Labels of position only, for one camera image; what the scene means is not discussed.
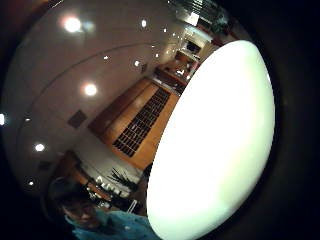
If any large round ceiling lamp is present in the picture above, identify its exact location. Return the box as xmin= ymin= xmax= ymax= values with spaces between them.
xmin=79 ymin=80 xmax=100 ymax=100
xmin=59 ymin=13 xmax=87 ymax=36

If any green potted plant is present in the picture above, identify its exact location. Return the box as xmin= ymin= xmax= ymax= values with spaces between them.
xmin=106 ymin=167 xmax=140 ymax=194

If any wooden shelf with white items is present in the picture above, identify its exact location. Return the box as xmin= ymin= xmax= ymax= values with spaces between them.
xmin=54 ymin=150 xmax=134 ymax=211

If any window with blinds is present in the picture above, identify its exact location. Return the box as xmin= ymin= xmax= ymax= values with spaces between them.
xmin=168 ymin=0 xmax=231 ymax=29

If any dark grid of cabinet compartments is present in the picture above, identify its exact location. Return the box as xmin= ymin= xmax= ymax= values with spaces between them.
xmin=112 ymin=87 xmax=172 ymax=159

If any wooden reception counter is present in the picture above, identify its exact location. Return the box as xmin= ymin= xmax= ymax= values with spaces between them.
xmin=153 ymin=49 xmax=203 ymax=95

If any the person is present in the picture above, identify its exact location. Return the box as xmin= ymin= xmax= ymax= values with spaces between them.
xmin=45 ymin=176 xmax=163 ymax=240

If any wooden wall cabinet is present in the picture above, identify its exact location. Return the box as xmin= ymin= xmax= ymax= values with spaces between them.
xmin=87 ymin=76 xmax=182 ymax=172

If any dark square ceiling vent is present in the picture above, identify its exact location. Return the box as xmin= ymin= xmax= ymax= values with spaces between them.
xmin=67 ymin=109 xmax=89 ymax=130

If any group of small ceiling spotlights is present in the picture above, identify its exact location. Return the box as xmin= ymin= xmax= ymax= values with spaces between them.
xmin=0 ymin=18 xmax=178 ymax=188

